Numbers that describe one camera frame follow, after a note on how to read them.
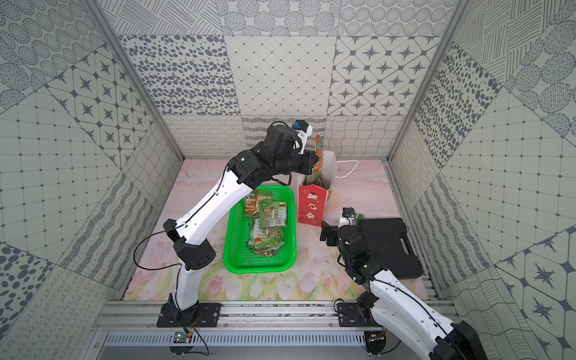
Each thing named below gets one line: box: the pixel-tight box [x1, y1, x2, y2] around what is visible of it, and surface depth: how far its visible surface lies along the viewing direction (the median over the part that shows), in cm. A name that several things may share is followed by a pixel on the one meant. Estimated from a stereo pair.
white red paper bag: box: [297, 150, 360, 228], surface depth 87 cm
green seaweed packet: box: [259, 201, 288, 228], surface depth 97 cm
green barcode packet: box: [246, 215, 287, 258], surface depth 92 cm
